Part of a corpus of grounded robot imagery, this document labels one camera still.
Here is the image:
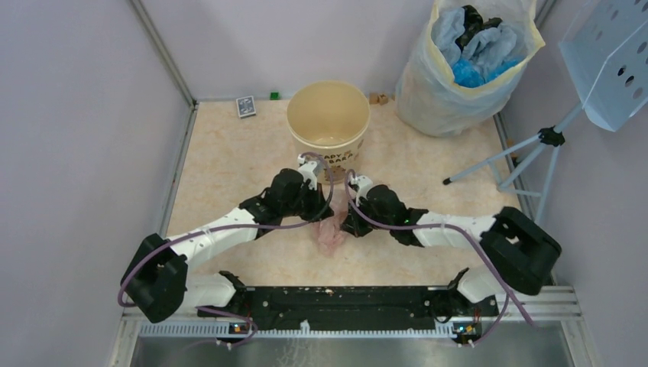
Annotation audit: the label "small wooden blocks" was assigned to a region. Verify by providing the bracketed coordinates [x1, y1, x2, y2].
[368, 93, 395, 106]

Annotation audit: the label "perforated light blue panel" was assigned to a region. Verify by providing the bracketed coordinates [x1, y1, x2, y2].
[559, 0, 647, 132]

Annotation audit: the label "black plastic bag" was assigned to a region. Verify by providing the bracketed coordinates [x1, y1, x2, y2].
[455, 5, 502, 50]

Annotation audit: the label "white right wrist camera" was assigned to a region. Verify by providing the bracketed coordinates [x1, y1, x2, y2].
[349, 174, 375, 206]

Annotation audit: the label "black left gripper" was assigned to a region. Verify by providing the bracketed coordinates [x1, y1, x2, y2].
[281, 182, 334, 223]

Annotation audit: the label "aluminium corner frame post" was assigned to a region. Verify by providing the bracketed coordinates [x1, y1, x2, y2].
[128, 0, 196, 109]

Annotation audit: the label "light blue tripod stand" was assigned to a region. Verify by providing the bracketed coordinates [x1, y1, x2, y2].
[442, 102, 583, 224]

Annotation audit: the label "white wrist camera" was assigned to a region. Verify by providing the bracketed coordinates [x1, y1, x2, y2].
[349, 174, 375, 206]
[297, 153, 325, 190]

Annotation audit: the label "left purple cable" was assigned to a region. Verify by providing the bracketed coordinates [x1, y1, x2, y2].
[117, 151, 336, 350]

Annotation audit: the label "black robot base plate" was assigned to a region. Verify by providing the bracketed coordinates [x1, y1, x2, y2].
[197, 271, 499, 331]

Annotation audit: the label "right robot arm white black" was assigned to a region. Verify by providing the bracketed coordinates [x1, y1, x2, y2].
[342, 183, 562, 315]

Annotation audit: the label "cream capybara trash bin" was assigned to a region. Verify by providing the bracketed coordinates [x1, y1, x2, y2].
[287, 80, 371, 184]

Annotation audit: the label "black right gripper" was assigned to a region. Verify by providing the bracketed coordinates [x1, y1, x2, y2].
[340, 195, 394, 238]

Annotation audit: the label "large translucent bag of bags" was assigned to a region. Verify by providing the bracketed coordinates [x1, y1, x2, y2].
[395, 0, 545, 137]

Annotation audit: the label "white toothed cable rail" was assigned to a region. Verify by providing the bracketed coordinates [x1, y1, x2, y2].
[139, 321, 456, 339]

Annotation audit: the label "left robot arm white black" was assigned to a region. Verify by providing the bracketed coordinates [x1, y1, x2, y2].
[118, 161, 333, 323]

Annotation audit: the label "pink plastic trash bag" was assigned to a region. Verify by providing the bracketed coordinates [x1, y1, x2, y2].
[309, 192, 348, 257]

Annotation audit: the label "blue plastic bag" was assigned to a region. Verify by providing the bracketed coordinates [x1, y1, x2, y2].
[451, 58, 521, 88]

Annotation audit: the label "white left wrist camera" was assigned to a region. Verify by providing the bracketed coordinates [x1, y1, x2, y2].
[297, 153, 325, 190]

